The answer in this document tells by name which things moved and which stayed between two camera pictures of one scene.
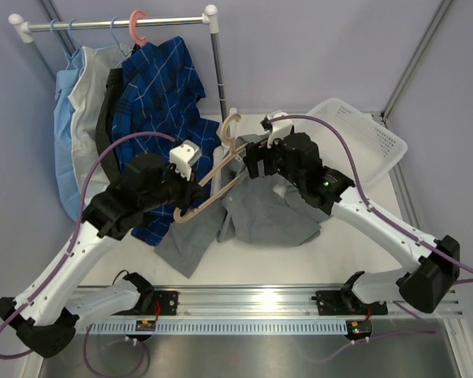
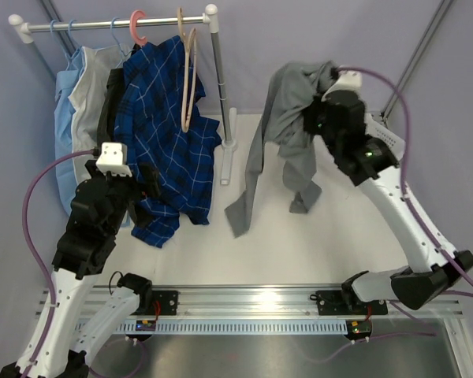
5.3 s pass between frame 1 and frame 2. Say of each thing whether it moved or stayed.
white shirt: stayed
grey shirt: moved
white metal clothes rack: stayed
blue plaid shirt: stayed
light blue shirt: stayed
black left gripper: moved
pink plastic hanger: stayed
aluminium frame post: stayed
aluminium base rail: stayed
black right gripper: moved
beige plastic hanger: moved
